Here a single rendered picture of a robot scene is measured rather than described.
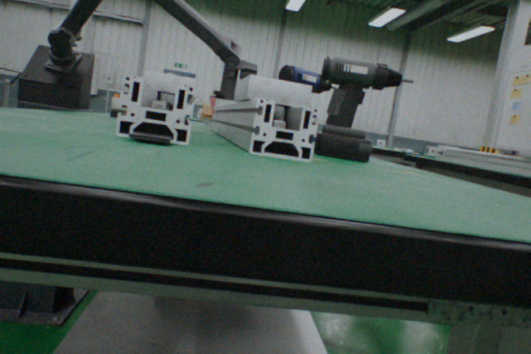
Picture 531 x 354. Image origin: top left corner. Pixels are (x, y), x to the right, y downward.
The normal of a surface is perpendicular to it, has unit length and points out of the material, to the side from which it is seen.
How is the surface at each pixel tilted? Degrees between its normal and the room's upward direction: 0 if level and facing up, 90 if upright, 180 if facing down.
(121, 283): 90
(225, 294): 90
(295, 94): 90
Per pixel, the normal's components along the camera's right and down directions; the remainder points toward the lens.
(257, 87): 0.22, 0.11
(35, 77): 0.25, -0.62
